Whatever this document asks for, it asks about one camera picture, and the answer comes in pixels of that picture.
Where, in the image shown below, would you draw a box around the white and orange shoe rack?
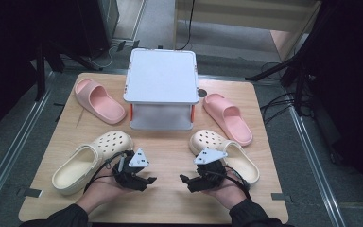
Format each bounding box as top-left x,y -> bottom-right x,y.
122,47 -> 201,131

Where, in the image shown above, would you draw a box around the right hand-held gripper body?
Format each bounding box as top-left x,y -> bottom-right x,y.
193,148 -> 229,191

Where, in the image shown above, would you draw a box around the person's right hand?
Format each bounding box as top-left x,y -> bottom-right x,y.
201,179 -> 251,211

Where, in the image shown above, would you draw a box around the black curtain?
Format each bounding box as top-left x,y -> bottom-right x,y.
308,0 -> 363,209
0,0 -> 79,143

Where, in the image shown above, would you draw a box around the black tripod stand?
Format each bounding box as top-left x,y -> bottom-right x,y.
245,46 -> 316,116
32,37 -> 103,102

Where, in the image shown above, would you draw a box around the black cabinet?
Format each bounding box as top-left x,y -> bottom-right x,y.
75,0 -> 121,60

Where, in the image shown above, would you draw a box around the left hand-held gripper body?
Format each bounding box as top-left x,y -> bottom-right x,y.
112,147 -> 150,192

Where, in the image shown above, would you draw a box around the metal floor rail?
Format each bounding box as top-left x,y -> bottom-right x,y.
0,71 -> 57,216
287,105 -> 348,227

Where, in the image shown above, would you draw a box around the beige wooden furniture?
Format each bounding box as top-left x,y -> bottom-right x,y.
173,0 -> 324,61

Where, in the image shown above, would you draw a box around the left hand-held gripper cable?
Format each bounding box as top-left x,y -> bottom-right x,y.
83,150 -> 128,194

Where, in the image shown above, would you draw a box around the white floor cable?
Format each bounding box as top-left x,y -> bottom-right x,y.
88,46 -> 117,69

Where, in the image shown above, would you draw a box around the pink slipper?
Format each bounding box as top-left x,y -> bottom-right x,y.
74,78 -> 128,126
202,93 -> 253,148

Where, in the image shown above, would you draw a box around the hand-held gripper cable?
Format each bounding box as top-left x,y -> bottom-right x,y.
214,165 -> 253,201
83,150 -> 128,194

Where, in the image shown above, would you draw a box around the black hanging cable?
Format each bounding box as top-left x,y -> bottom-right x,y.
175,0 -> 197,51

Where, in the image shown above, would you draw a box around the person's left hand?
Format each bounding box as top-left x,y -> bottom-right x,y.
75,174 -> 135,216

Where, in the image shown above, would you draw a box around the cream clog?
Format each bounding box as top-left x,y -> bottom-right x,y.
51,130 -> 135,196
188,129 -> 261,187

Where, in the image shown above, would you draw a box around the black floor cables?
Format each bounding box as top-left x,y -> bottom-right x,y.
259,61 -> 313,125

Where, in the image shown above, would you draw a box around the right hand-held gripper cable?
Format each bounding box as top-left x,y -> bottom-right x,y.
214,165 -> 253,201

